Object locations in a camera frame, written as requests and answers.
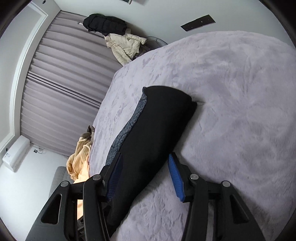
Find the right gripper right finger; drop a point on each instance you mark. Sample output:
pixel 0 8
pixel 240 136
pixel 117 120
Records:
pixel 232 218

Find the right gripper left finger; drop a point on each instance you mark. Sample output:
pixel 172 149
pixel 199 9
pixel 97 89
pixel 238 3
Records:
pixel 58 218

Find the black pants with patterned lining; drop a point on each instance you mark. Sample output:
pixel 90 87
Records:
pixel 145 143

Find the peach orange cloth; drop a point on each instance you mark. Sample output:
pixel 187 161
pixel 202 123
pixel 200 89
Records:
pixel 82 185

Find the grey padded headboard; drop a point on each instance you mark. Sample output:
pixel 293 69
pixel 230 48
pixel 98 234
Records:
pixel 61 174

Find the tan striped garment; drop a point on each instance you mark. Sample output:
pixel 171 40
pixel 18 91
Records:
pixel 78 163

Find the lavender plush bed cover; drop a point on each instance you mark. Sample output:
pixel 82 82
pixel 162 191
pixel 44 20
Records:
pixel 244 128

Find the white air conditioner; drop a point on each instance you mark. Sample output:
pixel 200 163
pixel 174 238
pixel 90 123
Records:
pixel 15 153

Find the grey pleated curtain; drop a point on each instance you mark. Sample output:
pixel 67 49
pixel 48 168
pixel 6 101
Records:
pixel 68 78

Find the cream puffer jacket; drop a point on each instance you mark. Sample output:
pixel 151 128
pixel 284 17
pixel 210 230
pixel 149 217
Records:
pixel 124 47

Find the black hanging jacket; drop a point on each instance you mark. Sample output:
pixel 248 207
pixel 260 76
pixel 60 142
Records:
pixel 105 24

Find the wall mounted television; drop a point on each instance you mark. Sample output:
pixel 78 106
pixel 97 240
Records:
pixel 199 22

